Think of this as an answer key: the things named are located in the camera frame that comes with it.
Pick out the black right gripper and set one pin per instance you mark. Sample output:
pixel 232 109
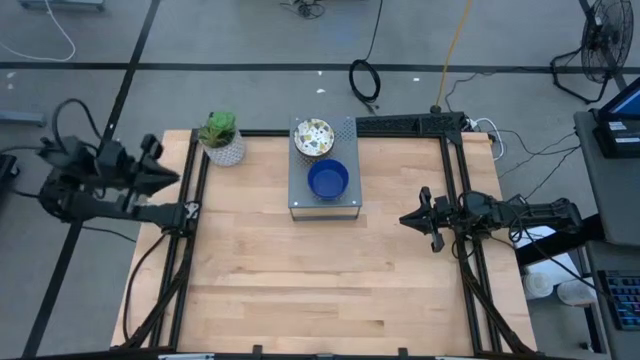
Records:
pixel 449 215

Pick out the succulent in white pot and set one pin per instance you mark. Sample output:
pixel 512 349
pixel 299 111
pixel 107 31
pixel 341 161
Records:
pixel 222 142

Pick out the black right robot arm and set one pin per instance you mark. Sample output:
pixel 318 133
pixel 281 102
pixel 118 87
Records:
pixel 540 215

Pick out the blue plastic mini bowl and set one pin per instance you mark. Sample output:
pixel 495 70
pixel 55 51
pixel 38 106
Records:
pixel 327 179

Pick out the black aluminium table frame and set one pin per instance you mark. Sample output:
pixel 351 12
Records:
pixel 450 165

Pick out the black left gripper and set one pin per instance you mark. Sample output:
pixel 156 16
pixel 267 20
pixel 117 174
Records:
pixel 117 165

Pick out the black box with labels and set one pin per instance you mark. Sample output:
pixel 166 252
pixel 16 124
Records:
pixel 617 140

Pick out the grey metal floor foot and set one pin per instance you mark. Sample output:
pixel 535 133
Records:
pixel 25 118

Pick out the monitor with blue screen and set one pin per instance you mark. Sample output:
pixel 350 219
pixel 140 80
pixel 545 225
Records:
pixel 625 105

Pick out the backlit black keyboard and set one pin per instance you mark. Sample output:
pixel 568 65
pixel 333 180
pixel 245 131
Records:
pixel 625 300

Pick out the clear plastic container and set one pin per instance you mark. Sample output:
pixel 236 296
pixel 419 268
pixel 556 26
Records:
pixel 575 292
pixel 537 285

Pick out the black table clamp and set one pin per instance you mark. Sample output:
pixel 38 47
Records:
pixel 403 352
pixel 257 350

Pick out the white paper sheet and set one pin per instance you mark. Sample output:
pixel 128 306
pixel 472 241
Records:
pixel 555 265

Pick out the black floor fan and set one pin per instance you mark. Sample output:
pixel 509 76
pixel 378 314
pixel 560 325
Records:
pixel 607 40

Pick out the grey side desk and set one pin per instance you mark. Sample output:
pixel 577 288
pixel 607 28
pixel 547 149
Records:
pixel 610 200

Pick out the grey metal table leg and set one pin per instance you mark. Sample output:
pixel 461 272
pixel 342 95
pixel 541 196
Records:
pixel 60 4

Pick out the grey perforated metal shelf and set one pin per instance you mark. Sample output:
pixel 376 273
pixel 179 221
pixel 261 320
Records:
pixel 350 150

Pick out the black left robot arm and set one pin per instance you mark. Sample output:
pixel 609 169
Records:
pixel 100 212

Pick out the black floor equipment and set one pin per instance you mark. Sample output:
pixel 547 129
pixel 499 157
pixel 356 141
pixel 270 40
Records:
pixel 7 167

